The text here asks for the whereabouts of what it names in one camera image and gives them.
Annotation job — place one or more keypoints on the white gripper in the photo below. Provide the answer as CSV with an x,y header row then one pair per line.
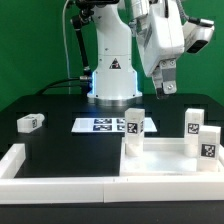
x,y
160,41

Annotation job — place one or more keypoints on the white square table top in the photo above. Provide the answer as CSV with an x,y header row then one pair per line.
x,y
164,156

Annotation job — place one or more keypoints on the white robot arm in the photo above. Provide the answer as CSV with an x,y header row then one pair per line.
x,y
114,81

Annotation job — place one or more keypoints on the white fiducial marker sheet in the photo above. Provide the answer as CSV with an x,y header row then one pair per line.
x,y
88,125

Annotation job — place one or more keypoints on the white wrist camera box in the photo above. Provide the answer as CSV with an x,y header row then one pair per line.
x,y
197,35

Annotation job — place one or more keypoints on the white U-shaped fence wall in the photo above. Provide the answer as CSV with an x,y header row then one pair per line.
x,y
14,190

